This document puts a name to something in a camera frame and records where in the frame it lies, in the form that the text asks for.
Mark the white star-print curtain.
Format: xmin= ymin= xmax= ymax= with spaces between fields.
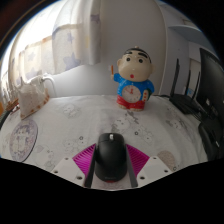
xmin=0 ymin=0 xmax=103 ymax=101

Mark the white shelf unit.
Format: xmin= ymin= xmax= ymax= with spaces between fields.
xmin=156 ymin=0 xmax=224 ymax=98

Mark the round purple printed mouse pad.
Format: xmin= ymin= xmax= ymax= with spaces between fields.
xmin=8 ymin=118 xmax=39 ymax=163

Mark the black keyboard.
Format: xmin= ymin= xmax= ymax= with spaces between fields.
xmin=0 ymin=111 xmax=9 ymax=129

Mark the cartoon boy clock figurine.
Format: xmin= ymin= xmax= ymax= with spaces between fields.
xmin=109 ymin=46 xmax=156 ymax=113

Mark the black computer mouse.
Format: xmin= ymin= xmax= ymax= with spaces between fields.
xmin=94 ymin=132 xmax=129 ymax=184

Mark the large white conch shell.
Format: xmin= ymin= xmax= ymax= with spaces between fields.
xmin=16 ymin=75 xmax=51 ymax=120

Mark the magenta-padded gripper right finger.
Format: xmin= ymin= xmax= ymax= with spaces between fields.
xmin=124 ymin=143 xmax=174 ymax=188

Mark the black router with antennas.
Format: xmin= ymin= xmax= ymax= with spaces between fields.
xmin=169 ymin=58 xmax=204 ymax=116

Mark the white cartoon-print tablecloth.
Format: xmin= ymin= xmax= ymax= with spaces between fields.
xmin=0 ymin=94 xmax=209 ymax=191

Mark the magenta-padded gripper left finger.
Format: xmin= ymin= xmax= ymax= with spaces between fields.
xmin=51 ymin=143 xmax=99 ymax=189

